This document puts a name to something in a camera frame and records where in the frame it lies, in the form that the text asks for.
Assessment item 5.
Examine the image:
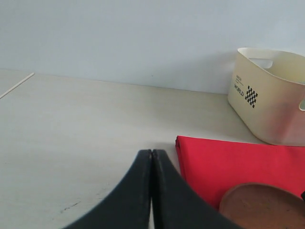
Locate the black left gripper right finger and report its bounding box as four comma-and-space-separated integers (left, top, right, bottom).
152, 150, 240, 229

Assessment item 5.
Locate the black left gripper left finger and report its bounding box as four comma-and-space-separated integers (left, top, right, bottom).
65, 149, 152, 229

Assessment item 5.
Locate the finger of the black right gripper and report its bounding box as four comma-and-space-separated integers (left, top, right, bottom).
301, 191, 305, 201

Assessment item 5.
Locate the brown wooden plate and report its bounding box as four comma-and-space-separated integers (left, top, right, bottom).
219, 183, 305, 229

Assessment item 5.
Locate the red table cloth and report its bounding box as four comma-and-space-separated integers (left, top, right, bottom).
175, 136, 305, 208

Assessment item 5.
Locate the large cream plastic bin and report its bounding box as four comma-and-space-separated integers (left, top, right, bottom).
228, 48, 305, 146

